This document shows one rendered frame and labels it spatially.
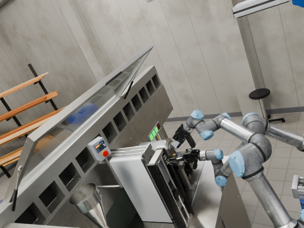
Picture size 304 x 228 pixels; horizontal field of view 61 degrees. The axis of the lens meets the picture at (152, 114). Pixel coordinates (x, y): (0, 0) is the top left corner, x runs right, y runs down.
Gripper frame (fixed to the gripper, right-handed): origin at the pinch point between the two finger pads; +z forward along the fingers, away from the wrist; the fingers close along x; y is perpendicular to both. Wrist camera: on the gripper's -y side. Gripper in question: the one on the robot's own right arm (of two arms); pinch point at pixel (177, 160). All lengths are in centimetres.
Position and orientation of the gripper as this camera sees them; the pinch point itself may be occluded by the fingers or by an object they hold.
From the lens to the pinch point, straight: 201.6
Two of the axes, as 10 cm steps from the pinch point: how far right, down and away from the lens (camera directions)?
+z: -8.5, 1.7, 5.1
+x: -3.7, 5.0, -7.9
